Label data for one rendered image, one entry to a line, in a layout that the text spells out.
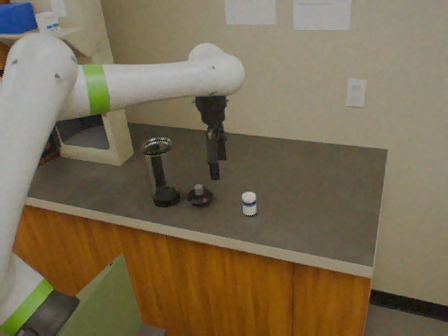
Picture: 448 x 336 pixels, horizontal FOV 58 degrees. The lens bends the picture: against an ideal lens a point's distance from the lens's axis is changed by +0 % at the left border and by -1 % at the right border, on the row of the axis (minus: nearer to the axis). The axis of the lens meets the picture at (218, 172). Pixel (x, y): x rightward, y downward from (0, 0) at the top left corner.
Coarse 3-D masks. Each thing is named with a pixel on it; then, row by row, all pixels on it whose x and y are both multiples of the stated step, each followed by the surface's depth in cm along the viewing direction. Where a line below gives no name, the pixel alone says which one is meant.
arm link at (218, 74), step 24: (120, 72) 94; (144, 72) 96; (168, 72) 98; (192, 72) 100; (216, 72) 101; (240, 72) 104; (120, 96) 94; (144, 96) 97; (168, 96) 100; (192, 96) 104
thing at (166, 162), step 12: (144, 144) 138; (156, 144) 142; (168, 144) 138; (156, 156) 134; (168, 156) 137; (156, 168) 137; (168, 168) 138; (156, 180) 139; (168, 180) 140; (156, 192) 142; (168, 192) 142
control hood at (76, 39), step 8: (24, 32) 145; (32, 32) 144; (40, 32) 143; (56, 32) 140; (64, 32) 139; (72, 32) 138; (80, 32) 141; (0, 40) 148; (8, 40) 146; (16, 40) 145; (64, 40) 136; (72, 40) 138; (80, 40) 142; (88, 40) 145; (72, 48) 141; (80, 48) 142; (88, 48) 146; (80, 56) 147; (88, 56) 147
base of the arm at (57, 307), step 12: (48, 300) 83; (60, 300) 84; (72, 300) 87; (36, 312) 80; (48, 312) 81; (60, 312) 82; (72, 312) 83; (24, 324) 80; (36, 324) 80; (48, 324) 80; (60, 324) 80
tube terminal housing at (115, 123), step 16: (16, 0) 149; (32, 0) 146; (48, 0) 143; (64, 0) 141; (80, 0) 139; (96, 0) 146; (80, 16) 142; (96, 16) 148; (96, 32) 149; (96, 48) 150; (80, 64) 153; (112, 112) 163; (112, 128) 165; (128, 128) 175; (112, 144) 168; (128, 144) 177; (96, 160) 177; (112, 160) 173
